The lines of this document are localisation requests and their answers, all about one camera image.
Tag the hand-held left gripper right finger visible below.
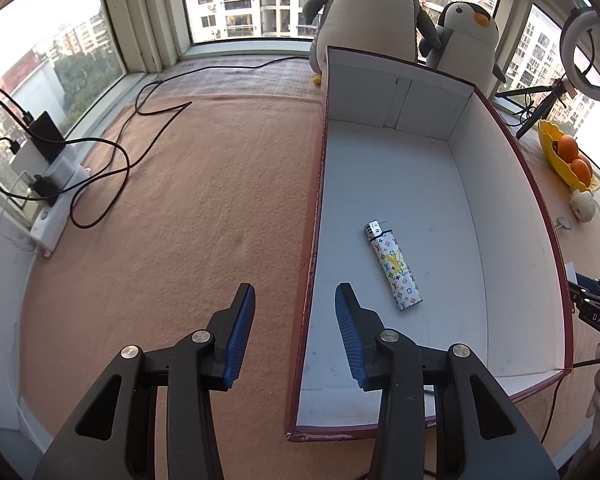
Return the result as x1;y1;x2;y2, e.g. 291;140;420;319
334;282;561;480

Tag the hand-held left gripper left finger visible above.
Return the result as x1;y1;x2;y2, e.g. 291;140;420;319
32;282;257;480

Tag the white patterned lighter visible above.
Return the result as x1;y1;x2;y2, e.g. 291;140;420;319
364;220;424;311

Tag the white round plug-in device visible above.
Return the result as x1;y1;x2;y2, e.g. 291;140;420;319
569;190;597;222

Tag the red cardboard box white inside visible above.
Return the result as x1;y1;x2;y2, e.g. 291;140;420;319
285;45;576;443

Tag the yellow fruit bowl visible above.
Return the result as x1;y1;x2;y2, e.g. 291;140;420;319
537;120;600;193

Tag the black tripod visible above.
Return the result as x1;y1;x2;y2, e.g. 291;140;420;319
495;77;576;141

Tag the white power strip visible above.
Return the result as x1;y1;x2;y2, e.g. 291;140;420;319
30;157;91;256

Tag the black charger plug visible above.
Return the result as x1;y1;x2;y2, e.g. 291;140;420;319
27;174;61;206

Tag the plaid cloth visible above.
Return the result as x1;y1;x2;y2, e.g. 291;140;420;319
150;55;331;101

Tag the small penguin plush toy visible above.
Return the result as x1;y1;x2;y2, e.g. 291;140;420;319
419;1;507;98

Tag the large penguin plush toy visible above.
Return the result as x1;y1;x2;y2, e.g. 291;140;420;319
301;0;443;86

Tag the thin gripper cable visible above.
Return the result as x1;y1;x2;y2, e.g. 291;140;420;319
540;357;600;441

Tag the black charger cable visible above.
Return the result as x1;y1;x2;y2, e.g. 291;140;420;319
0;137;131;201

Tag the white ring light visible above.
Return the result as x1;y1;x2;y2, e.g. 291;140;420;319
560;7;600;103

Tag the long black cable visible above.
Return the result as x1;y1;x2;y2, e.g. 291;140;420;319
70;55;313;229

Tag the short black cable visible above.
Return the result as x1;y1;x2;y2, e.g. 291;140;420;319
0;86;35;123

